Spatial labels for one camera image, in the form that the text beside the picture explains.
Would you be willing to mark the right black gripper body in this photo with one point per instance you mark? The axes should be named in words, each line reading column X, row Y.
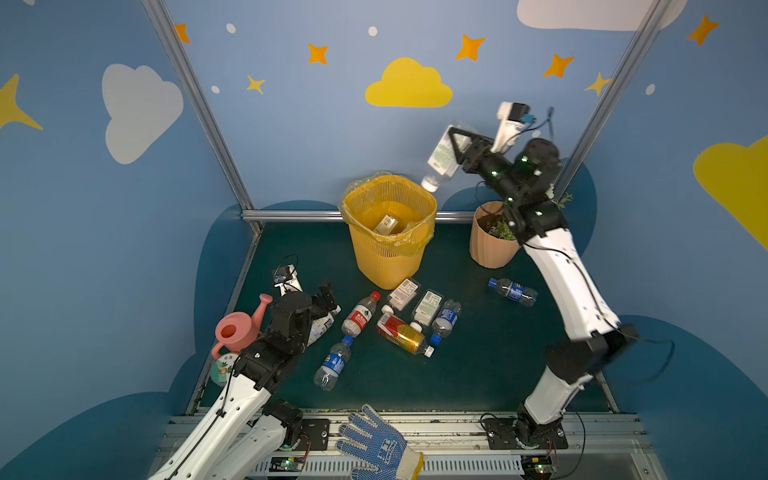
column 474, row 156

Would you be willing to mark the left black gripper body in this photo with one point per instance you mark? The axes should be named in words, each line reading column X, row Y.
column 324, row 298

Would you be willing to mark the clear bottle white cap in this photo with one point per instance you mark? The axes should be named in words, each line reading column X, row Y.
column 322, row 319

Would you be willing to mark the square bottle green label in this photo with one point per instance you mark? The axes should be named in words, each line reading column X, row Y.
column 426, row 310
column 441, row 166

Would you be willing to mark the red yellow tea bottle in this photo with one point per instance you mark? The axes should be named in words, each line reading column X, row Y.
column 403, row 335

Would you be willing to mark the large square bottle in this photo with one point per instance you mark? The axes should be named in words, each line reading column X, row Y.
column 387, row 225

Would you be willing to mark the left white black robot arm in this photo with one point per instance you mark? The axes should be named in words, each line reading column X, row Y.
column 247, row 424

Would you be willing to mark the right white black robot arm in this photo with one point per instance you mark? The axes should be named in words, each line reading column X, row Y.
column 595, row 334

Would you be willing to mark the square bottle near bin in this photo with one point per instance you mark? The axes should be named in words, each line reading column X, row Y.
column 398, row 299

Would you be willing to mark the yellow ribbed waste bin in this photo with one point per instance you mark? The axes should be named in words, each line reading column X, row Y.
column 382, row 268

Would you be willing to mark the yellow plastic bin liner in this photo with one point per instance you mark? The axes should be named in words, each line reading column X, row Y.
column 366, row 201

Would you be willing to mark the red label water bottle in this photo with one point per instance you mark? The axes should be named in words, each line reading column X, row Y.
column 360, row 315

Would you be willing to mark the green white artificial flowers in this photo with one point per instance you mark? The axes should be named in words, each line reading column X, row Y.
column 504, row 228

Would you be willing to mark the blue label bottle front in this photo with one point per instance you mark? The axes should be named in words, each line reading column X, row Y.
column 327, row 375

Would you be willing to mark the pink ribbed flower pot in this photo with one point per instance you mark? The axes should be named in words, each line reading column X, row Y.
column 487, row 250

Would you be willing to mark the pink watering can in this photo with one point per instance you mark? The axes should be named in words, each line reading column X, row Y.
column 239, row 330

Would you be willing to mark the round floral tin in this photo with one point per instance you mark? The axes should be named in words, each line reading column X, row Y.
column 222, row 367

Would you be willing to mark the blue label bottle centre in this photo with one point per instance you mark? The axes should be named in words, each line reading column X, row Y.
column 446, row 319

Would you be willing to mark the Pepsi bottle blue label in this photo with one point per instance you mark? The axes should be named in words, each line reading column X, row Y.
column 513, row 291

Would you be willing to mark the blue dotted work glove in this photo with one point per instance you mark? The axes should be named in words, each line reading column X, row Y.
column 381, row 448

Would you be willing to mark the left green circuit board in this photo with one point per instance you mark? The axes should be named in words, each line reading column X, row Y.
column 286, row 465

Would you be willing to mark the green circuit board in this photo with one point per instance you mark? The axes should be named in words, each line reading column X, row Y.
column 537, row 468
column 286, row 465

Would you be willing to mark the right green circuit board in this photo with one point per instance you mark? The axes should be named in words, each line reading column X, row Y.
column 537, row 468

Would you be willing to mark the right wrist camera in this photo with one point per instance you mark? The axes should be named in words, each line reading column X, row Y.
column 514, row 119

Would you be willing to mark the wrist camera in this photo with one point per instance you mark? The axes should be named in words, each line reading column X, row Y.
column 285, row 279
column 514, row 119

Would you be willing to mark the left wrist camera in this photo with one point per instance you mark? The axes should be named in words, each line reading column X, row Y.
column 285, row 279

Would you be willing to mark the rear aluminium frame rail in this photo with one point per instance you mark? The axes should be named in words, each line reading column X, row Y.
column 291, row 216

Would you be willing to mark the right aluminium frame post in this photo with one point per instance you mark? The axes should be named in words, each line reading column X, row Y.
column 637, row 49

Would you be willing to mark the aluminium frame post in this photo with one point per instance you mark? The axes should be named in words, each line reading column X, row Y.
column 637, row 49
column 162, row 22

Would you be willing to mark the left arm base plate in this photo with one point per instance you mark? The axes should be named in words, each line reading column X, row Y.
column 312, row 435

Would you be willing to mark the left aluminium frame post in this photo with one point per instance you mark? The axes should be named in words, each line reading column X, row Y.
column 162, row 22

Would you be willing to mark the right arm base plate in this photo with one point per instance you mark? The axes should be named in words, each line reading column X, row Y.
column 504, row 433

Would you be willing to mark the front aluminium rail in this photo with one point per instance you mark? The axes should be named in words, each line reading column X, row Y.
column 601, row 446

